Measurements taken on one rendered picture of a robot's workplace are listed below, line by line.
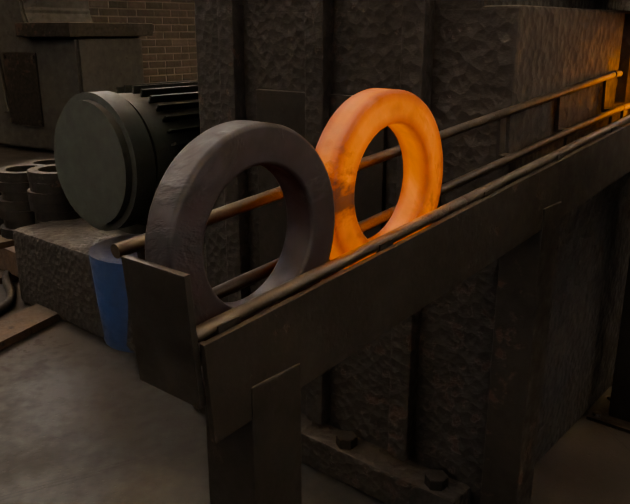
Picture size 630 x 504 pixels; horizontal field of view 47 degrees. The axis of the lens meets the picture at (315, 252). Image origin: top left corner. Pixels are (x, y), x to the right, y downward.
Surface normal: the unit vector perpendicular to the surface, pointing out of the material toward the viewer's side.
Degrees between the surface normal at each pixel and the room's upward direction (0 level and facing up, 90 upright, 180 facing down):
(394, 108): 90
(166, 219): 70
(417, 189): 76
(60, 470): 0
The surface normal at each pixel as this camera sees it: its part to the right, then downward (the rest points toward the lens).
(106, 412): 0.00, -0.96
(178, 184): -0.54, -0.39
